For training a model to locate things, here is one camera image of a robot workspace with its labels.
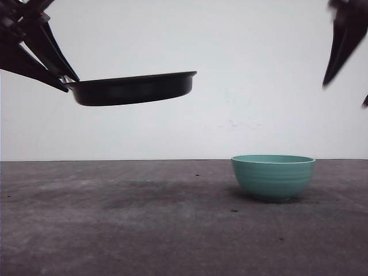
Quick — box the black frying pan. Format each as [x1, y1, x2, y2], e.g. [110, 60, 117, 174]
[66, 71, 197, 106]

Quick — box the teal ceramic bowl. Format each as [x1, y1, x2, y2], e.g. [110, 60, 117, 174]
[231, 155, 316, 202]

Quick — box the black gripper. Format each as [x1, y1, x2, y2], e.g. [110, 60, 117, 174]
[1, 1, 79, 93]

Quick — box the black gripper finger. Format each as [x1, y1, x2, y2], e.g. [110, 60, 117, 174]
[361, 95, 368, 108]
[323, 1, 367, 87]

